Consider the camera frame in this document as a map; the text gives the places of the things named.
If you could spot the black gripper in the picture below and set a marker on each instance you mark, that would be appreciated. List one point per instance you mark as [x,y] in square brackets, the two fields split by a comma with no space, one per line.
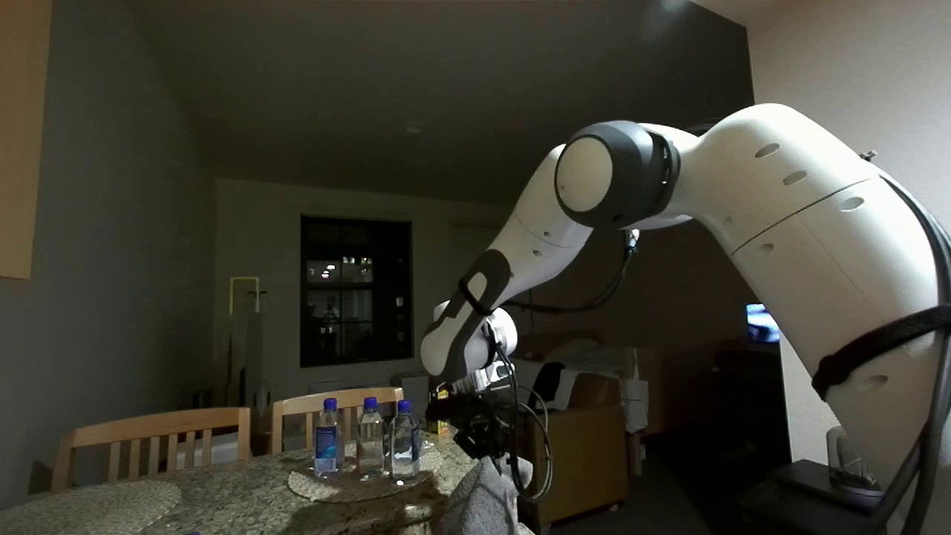
[484,423]

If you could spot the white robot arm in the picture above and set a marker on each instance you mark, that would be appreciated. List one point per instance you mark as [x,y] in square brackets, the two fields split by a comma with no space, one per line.
[842,256]

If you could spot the white bag on cabinet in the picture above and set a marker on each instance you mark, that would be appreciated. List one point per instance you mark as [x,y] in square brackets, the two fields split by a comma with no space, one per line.
[555,380]

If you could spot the clear right water bottle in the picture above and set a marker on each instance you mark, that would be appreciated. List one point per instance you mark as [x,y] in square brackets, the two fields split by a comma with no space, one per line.
[402,445]

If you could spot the clear water bottle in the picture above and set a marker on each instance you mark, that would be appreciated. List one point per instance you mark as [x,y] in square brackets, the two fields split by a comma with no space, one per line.
[369,438]
[402,445]

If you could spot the wooden cabinet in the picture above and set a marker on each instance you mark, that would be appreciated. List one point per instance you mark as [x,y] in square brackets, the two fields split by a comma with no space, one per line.
[586,450]

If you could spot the clear middle water bottle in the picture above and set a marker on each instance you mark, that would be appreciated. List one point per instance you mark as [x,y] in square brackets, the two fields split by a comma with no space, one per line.
[369,438]

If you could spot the blue label water bottle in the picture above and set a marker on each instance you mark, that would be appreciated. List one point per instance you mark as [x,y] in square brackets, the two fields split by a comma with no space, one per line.
[329,442]

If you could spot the right wooden chair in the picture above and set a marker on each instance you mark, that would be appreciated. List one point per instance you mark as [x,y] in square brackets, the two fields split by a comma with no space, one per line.
[311,408]

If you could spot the wooden chair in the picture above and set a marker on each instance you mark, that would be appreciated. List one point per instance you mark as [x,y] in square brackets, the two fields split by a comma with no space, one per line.
[157,445]
[311,408]

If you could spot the dark window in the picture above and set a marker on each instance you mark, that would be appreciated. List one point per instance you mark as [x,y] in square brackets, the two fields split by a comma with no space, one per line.
[356,290]

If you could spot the glowing blue screen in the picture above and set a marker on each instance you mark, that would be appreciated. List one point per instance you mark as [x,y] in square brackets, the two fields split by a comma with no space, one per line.
[761,325]

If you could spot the left wooden chair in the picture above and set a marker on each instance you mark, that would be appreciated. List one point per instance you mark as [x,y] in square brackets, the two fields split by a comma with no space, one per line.
[157,445]

